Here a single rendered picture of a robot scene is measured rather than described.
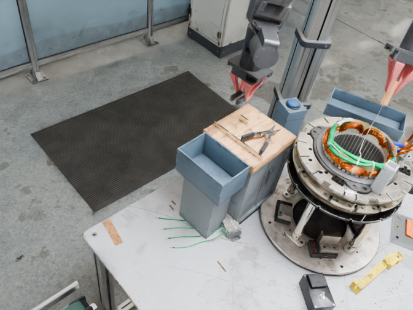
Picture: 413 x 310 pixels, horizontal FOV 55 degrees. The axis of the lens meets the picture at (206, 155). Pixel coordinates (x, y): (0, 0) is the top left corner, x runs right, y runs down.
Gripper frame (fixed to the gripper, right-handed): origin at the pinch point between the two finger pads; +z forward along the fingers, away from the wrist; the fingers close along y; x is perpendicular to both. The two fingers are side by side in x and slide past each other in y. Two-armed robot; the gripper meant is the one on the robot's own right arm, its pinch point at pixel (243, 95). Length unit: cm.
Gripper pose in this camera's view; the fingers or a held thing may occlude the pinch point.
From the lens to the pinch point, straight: 107.3
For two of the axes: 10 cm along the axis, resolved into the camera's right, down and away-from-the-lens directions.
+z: -1.3, 7.1, 6.9
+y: 7.1, 5.5, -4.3
